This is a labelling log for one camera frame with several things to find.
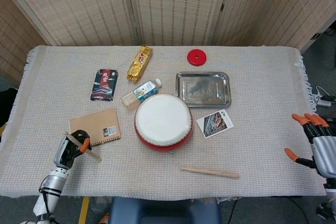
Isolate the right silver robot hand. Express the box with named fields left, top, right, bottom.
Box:
left=285, top=113, right=336, bottom=179

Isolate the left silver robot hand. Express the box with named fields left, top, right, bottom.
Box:
left=53, top=129, right=92, bottom=170

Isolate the wooden drumstick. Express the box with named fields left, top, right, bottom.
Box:
left=64, top=131, right=102, bottom=163
left=180, top=166, right=240, bottom=179

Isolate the red drum with white skin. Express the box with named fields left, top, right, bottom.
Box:
left=134, top=93, right=194, bottom=154

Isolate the kraft spiral notebook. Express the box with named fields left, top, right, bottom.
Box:
left=68, top=107, right=122, bottom=147

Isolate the white power strip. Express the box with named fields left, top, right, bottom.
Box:
left=316, top=86, right=336, bottom=108

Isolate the beige woven tablecloth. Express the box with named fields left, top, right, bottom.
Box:
left=0, top=45, right=334, bottom=198

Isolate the dark box with palace print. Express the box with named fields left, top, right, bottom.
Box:
left=90, top=69, right=119, bottom=102

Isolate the clear toothpick box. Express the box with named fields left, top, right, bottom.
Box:
left=120, top=91, right=140, bottom=110

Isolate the plastic drink bottle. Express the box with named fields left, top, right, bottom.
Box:
left=133, top=78, right=163, bottom=103

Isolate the photo postcard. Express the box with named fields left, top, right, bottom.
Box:
left=196, top=109, right=235, bottom=139

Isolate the navy blue seat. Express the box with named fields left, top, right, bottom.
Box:
left=108, top=196, right=222, bottom=224

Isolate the gold foil snack pack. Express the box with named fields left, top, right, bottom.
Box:
left=127, top=46, right=153, bottom=82

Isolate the stainless steel tray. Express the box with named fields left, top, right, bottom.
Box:
left=175, top=71, right=232, bottom=108

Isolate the woven folding screen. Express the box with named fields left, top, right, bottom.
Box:
left=0, top=0, right=336, bottom=83

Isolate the red plastic disc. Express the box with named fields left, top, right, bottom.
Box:
left=187, top=49, right=208, bottom=66

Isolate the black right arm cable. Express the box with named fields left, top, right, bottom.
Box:
left=227, top=197, right=238, bottom=224

